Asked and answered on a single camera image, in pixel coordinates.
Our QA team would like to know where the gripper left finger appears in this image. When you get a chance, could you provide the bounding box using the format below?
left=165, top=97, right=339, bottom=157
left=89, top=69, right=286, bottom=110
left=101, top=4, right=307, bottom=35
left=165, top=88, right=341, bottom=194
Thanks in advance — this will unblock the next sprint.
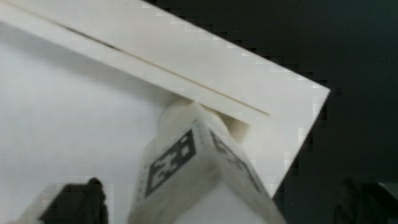
left=39, top=178, right=108, bottom=224

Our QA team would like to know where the white leg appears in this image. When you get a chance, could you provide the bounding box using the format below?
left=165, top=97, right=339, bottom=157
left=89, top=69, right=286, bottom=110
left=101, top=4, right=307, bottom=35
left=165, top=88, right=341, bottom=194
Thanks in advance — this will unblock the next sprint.
left=128, top=100, right=288, bottom=224

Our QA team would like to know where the white fence right wall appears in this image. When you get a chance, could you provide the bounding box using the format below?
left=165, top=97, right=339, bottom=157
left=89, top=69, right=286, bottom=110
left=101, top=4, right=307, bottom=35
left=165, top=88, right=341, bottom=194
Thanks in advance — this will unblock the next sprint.
left=0, top=0, right=329, bottom=191

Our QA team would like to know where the white square tabletop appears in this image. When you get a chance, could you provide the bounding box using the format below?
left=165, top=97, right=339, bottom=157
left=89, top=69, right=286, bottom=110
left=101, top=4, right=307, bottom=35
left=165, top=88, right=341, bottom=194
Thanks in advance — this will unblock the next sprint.
left=0, top=3, right=178, bottom=224

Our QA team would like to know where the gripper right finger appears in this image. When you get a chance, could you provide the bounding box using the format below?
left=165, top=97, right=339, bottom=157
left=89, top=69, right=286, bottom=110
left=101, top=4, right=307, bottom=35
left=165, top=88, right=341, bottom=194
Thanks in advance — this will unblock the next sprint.
left=334, top=179, right=398, bottom=224

